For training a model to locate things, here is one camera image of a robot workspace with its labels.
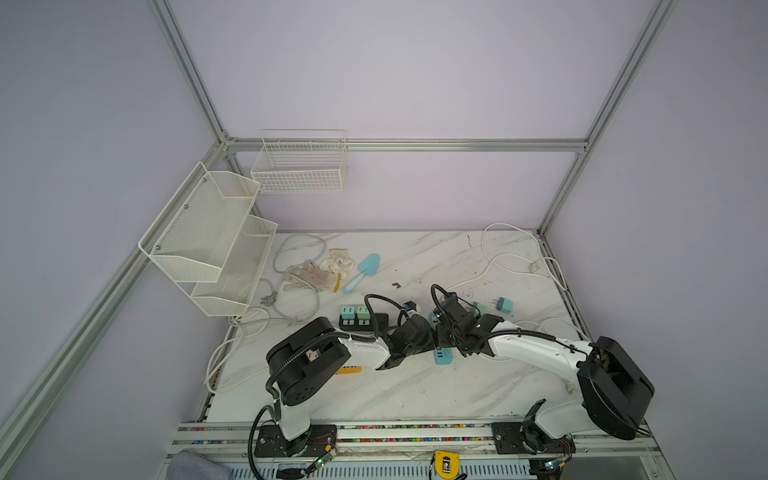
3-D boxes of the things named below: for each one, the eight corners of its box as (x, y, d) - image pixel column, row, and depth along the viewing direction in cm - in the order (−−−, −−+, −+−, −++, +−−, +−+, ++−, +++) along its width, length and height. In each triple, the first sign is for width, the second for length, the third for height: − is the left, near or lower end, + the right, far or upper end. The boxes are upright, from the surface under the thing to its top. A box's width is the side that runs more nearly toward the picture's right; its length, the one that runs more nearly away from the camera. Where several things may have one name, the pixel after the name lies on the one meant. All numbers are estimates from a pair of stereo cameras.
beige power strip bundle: (285, 290, 105) (283, 286, 103) (296, 252, 117) (294, 248, 115) (350, 290, 105) (349, 286, 103) (354, 252, 117) (354, 248, 115)
